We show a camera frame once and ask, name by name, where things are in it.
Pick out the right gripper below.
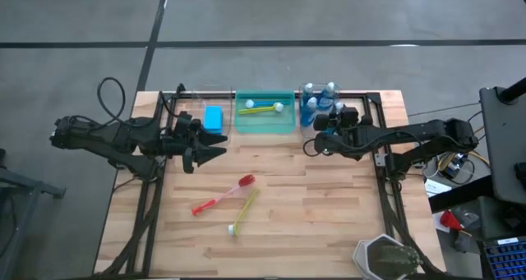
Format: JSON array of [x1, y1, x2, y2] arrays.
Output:
[[313, 106, 376, 150]]

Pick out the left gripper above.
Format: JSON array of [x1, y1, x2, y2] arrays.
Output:
[[164, 112, 229, 174]]

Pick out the blue cellulose sponge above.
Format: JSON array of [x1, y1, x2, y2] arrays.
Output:
[[203, 105, 225, 135]]

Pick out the teal dish brush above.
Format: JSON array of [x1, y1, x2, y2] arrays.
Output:
[[244, 98, 293, 110]]

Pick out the yellow-green dish brush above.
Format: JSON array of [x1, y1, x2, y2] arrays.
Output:
[[237, 102, 285, 116], [227, 188, 261, 236]]

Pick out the red dish brush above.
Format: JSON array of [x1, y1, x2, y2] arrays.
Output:
[[191, 173, 256, 218]]

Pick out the teal plastic bin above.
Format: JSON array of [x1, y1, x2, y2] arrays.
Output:
[[233, 90, 298, 135]]

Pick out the white paper sheet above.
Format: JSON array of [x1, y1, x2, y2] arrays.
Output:
[[424, 177, 453, 198]]

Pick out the small electronics box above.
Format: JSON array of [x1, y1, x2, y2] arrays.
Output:
[[445, 151, 469, 179]]

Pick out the white hexagonal plant pot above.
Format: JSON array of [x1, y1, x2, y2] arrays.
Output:
[[352, 232, 425, 280]]

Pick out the black side desk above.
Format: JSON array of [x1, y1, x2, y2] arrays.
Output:
[[428, 173, 526, 242]]

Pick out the red funnel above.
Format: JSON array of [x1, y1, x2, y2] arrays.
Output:
[[439, 209, 464, 232]]

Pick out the green cactus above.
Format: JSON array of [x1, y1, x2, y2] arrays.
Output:
[[374, 244, 422, 278]]

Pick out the black tripod stand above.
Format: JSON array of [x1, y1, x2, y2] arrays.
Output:
[[0, 148, 67, 280]]

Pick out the blue parts organizer box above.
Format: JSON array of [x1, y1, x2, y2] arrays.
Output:
[[483, 237, 526, 280]]

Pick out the black metal rig frame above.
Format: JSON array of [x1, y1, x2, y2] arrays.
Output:
[[94, 90, 447, 280]]

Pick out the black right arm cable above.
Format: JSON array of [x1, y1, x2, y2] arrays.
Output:
[[302, 136, 330, 158]]

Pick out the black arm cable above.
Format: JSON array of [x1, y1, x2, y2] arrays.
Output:
[[96, 76, 143, 129], [302, 136, 330, 158]]

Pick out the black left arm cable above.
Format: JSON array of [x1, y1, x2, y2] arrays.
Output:
[[96, 76, 143, 129]]

